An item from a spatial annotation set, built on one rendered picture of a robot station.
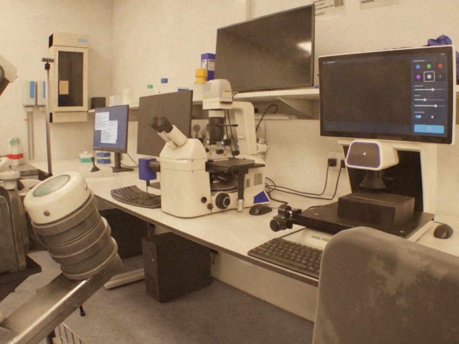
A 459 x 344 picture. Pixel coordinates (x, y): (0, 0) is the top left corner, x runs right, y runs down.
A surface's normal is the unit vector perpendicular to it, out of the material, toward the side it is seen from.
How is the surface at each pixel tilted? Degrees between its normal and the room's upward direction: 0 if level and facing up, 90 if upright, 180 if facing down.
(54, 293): 23
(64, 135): 90
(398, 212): 90
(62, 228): 101
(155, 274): 90
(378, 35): 90
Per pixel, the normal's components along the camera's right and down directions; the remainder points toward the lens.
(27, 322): -0.24, -0.87
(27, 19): 0.68, 0.11
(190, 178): 0.35, 0.14
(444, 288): -0.89, 0.07
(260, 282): -0.73, 0.10
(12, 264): -0.11, 0.14
